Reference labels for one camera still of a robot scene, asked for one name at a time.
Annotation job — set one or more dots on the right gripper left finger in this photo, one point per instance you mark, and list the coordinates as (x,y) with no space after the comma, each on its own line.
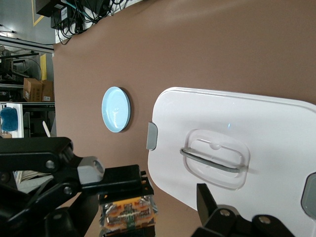
(74,222)

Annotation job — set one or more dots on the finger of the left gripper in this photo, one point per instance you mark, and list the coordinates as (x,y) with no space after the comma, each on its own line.
(121,179)

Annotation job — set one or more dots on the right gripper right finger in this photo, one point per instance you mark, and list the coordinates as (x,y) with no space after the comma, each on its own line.
(222,222)

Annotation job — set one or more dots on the orange and black switch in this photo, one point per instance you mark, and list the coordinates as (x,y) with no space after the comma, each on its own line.
(128,212)

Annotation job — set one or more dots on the light blue round plate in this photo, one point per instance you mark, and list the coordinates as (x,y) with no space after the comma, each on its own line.
(114,109)

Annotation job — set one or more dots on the white plastic stick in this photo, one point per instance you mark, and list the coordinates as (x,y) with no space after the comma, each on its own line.
(46,129)

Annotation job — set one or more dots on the white lidded storage box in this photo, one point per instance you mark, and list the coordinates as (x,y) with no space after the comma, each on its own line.
(222,118)

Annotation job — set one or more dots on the brown cardboard box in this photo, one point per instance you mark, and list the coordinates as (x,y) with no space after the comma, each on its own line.
(48,91)
(32,90)

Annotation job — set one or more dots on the blue cushion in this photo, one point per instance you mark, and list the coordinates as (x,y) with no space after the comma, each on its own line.
(8,119)

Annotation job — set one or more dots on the brown table cover sheet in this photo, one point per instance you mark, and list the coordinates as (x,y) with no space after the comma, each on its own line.
(197,49)

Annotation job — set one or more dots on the black device box with label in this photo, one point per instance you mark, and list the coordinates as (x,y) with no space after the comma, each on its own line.
(60,17)

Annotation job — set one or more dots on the plain black device box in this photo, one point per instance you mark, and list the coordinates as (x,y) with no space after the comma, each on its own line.
(47,7)

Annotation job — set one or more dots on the aluminium frame rail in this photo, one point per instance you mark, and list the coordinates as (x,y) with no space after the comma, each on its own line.
(24,44)

